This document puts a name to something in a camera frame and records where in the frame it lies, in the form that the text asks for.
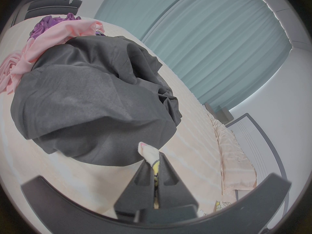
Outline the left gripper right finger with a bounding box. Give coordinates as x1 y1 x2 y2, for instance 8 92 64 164
158 152 199 213

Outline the pale pink striped pillow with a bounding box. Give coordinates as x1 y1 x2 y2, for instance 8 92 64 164
207 112 258 196

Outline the blue-green curtain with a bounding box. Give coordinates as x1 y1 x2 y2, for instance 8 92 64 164
141 0 292 110
94 0 203 41

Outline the black garment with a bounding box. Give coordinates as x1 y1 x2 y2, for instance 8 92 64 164
11 36 183 167

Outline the pink garment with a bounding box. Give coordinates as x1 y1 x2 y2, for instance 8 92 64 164
0 21 106 95

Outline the grey bedside table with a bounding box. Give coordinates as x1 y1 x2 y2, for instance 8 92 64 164
204 103 234 125

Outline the white printed pyjama top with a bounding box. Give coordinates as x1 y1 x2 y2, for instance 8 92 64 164
138 142 232 217

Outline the bed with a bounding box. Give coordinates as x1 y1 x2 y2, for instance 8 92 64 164
0 15 288 219

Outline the purple satin garment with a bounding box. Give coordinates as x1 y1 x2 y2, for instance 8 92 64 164
29 13 106 40

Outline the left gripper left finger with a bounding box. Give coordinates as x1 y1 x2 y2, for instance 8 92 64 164
114 160 157 220

